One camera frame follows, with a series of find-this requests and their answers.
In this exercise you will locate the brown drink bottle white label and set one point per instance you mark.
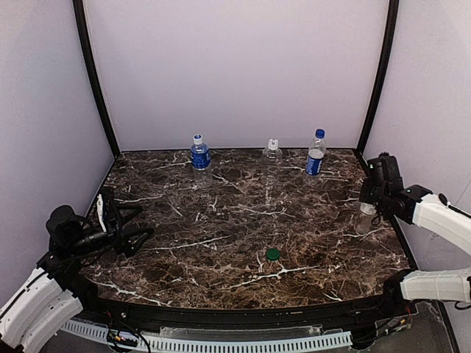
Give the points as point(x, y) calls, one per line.
point(364, 218)

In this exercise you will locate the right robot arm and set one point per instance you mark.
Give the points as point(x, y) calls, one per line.
point(435, 234)

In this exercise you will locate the black left corner post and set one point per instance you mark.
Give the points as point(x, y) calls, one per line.
point(93, 77)

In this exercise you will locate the clear unlabelled bottle white cap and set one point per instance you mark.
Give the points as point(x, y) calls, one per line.
point(271, 158)

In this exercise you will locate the white slotted cable duct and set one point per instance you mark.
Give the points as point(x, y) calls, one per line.
point(168, 339)

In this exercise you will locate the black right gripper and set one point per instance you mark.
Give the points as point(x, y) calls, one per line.
point(376, 203)

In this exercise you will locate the green bottle cap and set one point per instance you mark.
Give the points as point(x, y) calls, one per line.
point(272, 254)

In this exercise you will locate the Pocari Sweat clear bottle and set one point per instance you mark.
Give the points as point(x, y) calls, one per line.
point(201, 161)

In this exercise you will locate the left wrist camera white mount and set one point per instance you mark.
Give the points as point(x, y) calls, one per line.
point(104, 209)

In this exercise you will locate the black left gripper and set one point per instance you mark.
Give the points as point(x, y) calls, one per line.
point(116, 228)

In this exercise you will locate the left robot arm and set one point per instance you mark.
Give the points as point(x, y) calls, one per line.
point(55, 290)

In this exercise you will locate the black right corner post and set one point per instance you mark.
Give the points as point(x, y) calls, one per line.
point(383, 64)

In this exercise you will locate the blue cap blue label bottle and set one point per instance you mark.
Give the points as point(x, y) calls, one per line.
point(316, 154)

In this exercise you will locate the black table front rail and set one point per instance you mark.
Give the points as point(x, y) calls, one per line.
point(355, 314)

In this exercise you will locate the black corner post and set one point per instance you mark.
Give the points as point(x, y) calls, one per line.
point(93, 77)
point(383, 64)

